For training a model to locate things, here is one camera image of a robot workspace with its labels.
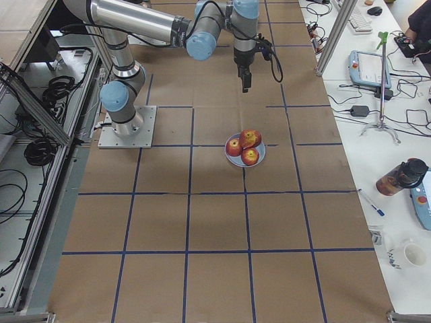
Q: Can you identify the right side frame post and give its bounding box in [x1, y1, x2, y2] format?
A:
[315, 0, 357, 77]

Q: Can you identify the blue white marker pen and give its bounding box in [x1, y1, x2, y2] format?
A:
[358, 188, 385, 217]

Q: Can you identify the teach pendant tablet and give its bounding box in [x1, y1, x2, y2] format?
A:
[410, 170, 431, 231]
[348, 50, 382, 87]

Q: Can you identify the white mug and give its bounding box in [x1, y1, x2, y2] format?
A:
[387, 241, 427, 270]

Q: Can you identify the dark water bottle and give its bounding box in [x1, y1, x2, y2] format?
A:
[375, 158, 428, 196]

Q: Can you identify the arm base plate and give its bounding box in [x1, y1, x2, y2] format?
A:
[98, 106, 158, 149]

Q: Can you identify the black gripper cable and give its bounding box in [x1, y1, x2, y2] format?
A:
[185, 0, 284, 83]

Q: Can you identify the black power brick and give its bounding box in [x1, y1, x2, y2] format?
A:
[350, 105, 370, 117]

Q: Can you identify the white keyboard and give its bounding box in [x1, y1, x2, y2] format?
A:
[348, 9, 373, 35]

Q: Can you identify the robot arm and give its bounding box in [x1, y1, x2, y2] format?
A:
[64, 1, 273, 137]

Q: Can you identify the red apple plate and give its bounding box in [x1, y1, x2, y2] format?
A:
[240, 147, 260, 166]
[225, 138, 242, 157]

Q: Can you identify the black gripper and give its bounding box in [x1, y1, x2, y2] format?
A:
[234, 38, 272, 93]

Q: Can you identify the red yellow apple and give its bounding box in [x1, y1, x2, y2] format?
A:
[239, 129, 262, 149]

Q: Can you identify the red apple left plate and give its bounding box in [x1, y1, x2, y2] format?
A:
[225, 138, 242, 157]

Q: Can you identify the green reach grabber tool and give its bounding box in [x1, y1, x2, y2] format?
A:
[360, 32, 401, 145]

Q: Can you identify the black computer mouse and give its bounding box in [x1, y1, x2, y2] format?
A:
[367, 6, 383, 16]

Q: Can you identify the white plate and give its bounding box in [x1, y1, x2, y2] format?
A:
[224, 133, 266, 168]

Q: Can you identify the red apple front plate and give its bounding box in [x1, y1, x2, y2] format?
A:
[240, 147, 260, 166]

